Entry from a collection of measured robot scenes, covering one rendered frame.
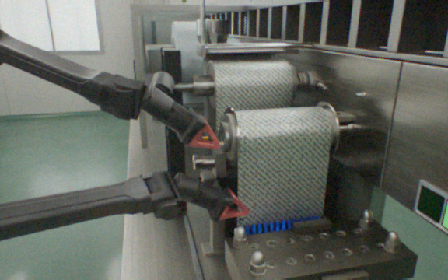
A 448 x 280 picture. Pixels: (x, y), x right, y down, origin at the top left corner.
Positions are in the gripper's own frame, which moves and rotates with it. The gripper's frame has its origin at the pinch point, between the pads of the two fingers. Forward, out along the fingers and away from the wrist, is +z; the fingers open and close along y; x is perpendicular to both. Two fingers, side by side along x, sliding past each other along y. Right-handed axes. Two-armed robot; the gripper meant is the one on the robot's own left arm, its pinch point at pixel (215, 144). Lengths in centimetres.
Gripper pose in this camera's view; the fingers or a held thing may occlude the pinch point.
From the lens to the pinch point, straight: 82.8
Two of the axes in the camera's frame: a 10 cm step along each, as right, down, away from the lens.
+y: 2.6, 3.4, -9.0
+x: 6.1, -7.8, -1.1
